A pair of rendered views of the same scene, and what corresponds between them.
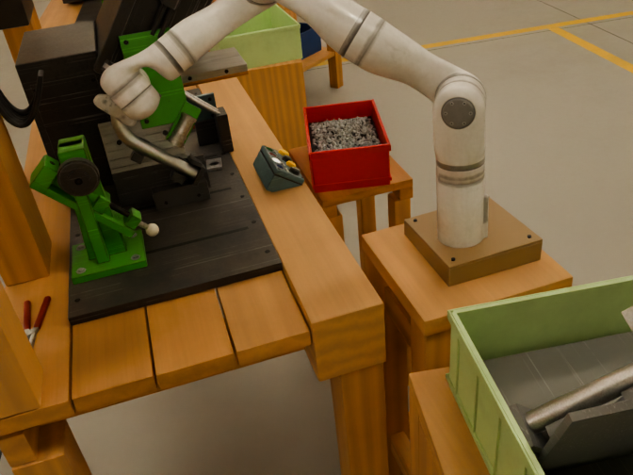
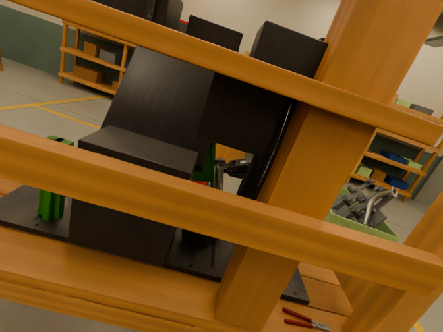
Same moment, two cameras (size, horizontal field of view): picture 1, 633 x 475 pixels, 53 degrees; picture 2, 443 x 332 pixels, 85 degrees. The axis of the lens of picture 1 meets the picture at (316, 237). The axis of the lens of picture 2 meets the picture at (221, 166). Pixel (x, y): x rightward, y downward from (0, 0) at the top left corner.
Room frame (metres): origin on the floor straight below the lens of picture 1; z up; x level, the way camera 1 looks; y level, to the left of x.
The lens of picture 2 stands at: (1.28, 1.19, 1.51)
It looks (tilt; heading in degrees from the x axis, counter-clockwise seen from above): 21 degrees down; 278
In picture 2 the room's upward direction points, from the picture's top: 19 degrees clockwise
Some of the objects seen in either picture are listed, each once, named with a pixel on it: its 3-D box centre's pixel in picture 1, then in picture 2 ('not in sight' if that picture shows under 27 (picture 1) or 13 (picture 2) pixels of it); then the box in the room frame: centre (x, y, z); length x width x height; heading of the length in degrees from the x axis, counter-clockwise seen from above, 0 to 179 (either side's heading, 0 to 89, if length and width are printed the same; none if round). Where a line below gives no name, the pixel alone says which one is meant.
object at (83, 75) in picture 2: not in sight; (128, 56); (5.07, -4.35, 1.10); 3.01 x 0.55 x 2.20; 8
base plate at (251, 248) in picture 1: (153, 172); (167, 224); (1.52, 0.41, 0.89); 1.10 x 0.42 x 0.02; 14
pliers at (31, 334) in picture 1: (32, 324); (306, 321); (0.95, 0.56, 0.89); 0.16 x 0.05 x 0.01; 10
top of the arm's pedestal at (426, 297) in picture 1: (459, 261); not in sight; (1.07, -0.29, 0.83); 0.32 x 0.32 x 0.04; 15
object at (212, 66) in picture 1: (168, 74); not in sight; (1.62, 0.33, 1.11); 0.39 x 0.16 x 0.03; 104
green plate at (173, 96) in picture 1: (154, 74); (206, 162); (1.47, 0.33, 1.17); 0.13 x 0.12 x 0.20; 14
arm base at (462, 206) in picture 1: (460, 199); not in sight; (1.07, -0.29, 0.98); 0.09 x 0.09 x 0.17; 17
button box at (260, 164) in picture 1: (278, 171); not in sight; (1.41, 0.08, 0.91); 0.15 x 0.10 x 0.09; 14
